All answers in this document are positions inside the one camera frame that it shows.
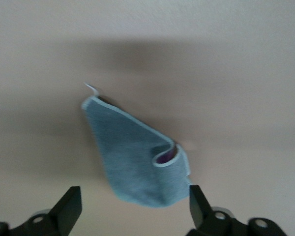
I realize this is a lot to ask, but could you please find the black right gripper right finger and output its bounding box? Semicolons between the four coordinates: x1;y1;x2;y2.
188;184;292;236

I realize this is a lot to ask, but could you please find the large table cover mat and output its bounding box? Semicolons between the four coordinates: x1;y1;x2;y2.
0;0;295;236

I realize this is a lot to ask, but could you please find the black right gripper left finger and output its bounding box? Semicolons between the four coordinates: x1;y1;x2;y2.
0;186;83;236

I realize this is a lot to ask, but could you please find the grey-blue microfibre towel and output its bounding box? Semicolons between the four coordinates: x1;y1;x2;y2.
81;82;194;209

